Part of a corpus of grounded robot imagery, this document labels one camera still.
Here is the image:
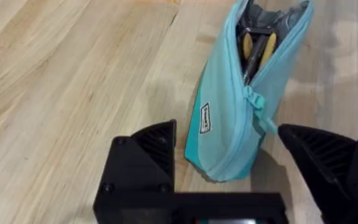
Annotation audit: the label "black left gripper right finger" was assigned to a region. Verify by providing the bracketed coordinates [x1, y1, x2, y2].
[277, 123, 358, 224]

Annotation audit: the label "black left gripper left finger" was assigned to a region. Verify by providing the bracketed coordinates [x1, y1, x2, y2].
[97, 119, 178, 195]

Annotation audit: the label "turquoise soft zip bag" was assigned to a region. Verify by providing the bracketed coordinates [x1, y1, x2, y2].
[183, 0, 316, 183]

